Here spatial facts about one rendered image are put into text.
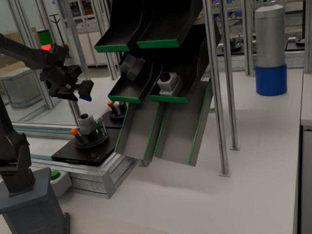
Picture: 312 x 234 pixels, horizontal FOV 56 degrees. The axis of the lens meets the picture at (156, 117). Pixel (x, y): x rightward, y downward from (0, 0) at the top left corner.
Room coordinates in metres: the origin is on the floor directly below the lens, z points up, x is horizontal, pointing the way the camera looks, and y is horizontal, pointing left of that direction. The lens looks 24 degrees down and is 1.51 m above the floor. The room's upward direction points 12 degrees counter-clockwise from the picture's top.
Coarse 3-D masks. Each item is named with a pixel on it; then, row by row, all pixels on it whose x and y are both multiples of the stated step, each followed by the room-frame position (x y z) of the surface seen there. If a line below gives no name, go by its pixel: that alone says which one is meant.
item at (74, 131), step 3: (72, 129) 1.00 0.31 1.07; (75, 129) 1.00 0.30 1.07; (78, 129) 1.02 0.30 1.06; (72, 132) 0.99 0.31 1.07; (75, 132) 0.99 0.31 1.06; (75, 135) 1.00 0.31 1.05; (78, 135) 1.01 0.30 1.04; (78, 138) 1.00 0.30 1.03; (81, 138) 1.01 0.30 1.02; (78, 141) 1.02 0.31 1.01; (81, 141) 1.01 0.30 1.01
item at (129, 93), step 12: (132, 48) 1.03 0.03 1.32; (156, 48) 0.92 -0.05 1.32; (156, 60) 0.91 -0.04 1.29; (144, 72) 0.95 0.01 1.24; (156, 72) 0.90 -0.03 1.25; (120, 84) 0.95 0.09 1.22; (132, 84) 0.93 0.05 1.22; (144, 84) 0.90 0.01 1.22; (108, 96) 0.90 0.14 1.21; (120, 96) 0.90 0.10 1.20; (132, 96) 0.87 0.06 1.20; (144, 96) 0.84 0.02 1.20
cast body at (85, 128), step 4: (80, 116) 1.07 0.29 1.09; (84, 116) 1.06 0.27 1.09; (88, 116) 1.07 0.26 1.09; (92, 116) 1.08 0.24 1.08; (80, 120) 1.05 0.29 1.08; (84, 120) 1.04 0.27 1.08; (88, 120) 1.05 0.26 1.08; (92, 120) 1.07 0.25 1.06; (80, 124) 1.06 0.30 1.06; (84, 124) 1.05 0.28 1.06; (88, 124) 1.04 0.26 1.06; (92, 124) 1.06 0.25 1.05; (96, 124) 1.08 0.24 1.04; (80, 128) 1.04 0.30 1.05; (84, 128) 1.03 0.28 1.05; (88, 128) 1.04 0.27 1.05; (92, 128) 1.06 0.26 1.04; (80, 132) 1.05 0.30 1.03; (84, 132) 1.04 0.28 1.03; (88, 132) 1.03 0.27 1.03
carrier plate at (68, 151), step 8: (96, 128) 1.20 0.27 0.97; (112, 136) 1.08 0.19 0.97; (72, 144) 1.09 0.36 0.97; (112, 144) 1.01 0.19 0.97; (56, 152) 1.05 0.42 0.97; (64, 152) 1.03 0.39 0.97; (72, 152) 1.02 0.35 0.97; (80, 152) 1.00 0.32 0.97; (88, 152) 0.99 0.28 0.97; (96, 152) 0.98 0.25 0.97; (104, 152) 0.97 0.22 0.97; (56, 160) 1.01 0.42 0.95; (64, 160) 0.99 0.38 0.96; (80, 160) 0.95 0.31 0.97; (88, 160) 0.93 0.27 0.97; (96, 160) 0.92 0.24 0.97
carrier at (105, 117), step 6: (120, 102) 1.28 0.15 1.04; (120, 108) 1.28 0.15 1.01; (126, 108) 1.31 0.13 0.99; (108, 114) 1.33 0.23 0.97; (114, 114) 1.27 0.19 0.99; (120, 114) 1.25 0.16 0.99; (96, 120) 1.29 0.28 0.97; (108, 120) 1.26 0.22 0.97; (114, 120) 1.23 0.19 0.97; (120, 120) 1.22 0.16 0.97; (102, 126) 1.21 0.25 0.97; (108, 126) 1.19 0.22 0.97; (114, 126) 1.18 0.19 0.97; (120, 126) 1.16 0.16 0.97
